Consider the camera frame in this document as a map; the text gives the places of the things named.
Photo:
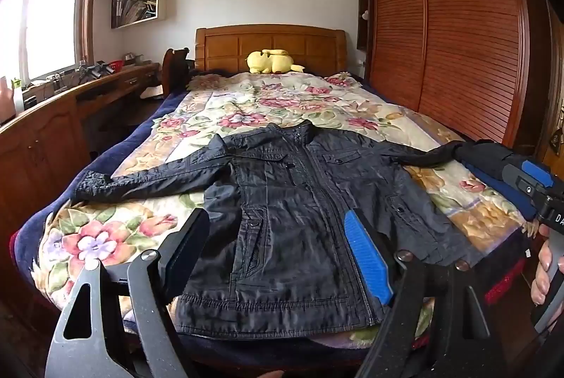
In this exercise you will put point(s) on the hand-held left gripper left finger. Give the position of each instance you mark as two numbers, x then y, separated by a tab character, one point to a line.
189	250

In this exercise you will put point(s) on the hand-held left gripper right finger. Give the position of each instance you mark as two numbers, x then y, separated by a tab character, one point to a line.
368	254

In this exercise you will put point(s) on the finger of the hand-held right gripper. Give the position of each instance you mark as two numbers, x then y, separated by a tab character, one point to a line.
537	174

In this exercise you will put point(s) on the dark navy jacket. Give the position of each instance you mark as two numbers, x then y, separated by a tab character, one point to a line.
299	219

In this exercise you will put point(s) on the person's right hand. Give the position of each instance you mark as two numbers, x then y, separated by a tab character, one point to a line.
543	254

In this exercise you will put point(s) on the navy blue blanket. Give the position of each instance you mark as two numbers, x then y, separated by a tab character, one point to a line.
132	126

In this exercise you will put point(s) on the floral blanket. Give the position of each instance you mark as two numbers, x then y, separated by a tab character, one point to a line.
246	100

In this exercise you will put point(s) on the wooden slatted wardrobe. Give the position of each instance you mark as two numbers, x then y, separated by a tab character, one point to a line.
458	30

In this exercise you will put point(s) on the wooden chair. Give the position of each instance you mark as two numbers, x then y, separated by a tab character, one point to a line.
174	69

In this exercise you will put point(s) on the wooden desk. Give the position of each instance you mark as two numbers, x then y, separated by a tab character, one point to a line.
44	131

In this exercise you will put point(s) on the metal pot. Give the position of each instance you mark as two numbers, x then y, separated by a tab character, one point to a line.
130	58

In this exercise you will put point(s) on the yellow plush toy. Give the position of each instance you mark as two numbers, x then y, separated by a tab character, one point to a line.
268	61

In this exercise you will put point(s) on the wooden bed headboard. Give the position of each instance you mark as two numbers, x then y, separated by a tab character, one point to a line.
264	38

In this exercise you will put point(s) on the white bottle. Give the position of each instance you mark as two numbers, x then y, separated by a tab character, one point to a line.
18	98

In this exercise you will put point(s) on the pink box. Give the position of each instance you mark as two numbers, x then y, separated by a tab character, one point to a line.
6	100

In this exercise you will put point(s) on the black file binder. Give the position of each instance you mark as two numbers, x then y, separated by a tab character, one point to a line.
117	11

